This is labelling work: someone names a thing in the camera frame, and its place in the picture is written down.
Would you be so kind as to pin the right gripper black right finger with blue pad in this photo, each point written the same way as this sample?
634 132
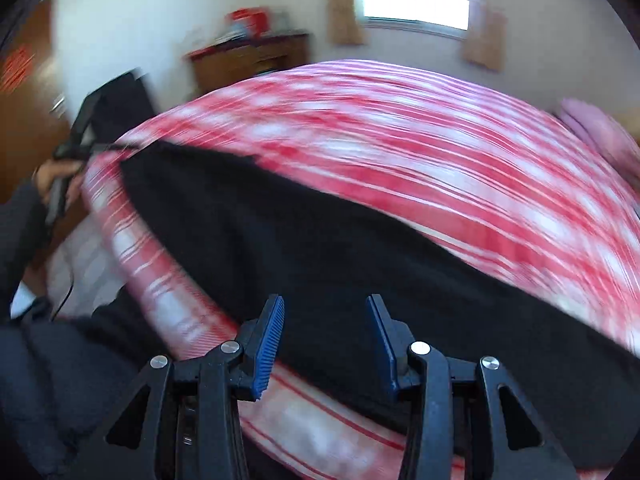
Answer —
505 436

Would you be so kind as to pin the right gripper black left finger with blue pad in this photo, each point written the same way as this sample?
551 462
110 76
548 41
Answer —
180 420

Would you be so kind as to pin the black pants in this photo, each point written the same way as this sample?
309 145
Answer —
243 233

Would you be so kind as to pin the dark sleeved left forearm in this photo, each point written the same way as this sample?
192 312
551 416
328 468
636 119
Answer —
23 233

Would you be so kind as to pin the person's left hand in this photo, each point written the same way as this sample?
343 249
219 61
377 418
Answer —
45 175

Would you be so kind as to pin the brown wooden door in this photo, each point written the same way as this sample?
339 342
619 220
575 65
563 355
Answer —
33 104

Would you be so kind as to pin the black bag on floor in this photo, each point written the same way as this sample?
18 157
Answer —
121 105

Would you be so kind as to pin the brown wooden desk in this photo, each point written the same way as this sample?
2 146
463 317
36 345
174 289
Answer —
220 66

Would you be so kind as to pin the red gift bag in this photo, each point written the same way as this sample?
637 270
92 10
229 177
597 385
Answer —
255 21

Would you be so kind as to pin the red white plaid bedsheet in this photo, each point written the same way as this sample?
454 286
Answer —
502 185

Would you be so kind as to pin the left beige curtain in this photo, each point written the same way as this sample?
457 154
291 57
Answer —
344 23

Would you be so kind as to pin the beige curtain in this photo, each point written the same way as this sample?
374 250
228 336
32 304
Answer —
484 43
344 23

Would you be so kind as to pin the pink folded blanket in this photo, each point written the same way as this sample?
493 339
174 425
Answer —
603 134

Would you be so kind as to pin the right beige curtain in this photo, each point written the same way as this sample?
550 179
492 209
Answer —
484 43

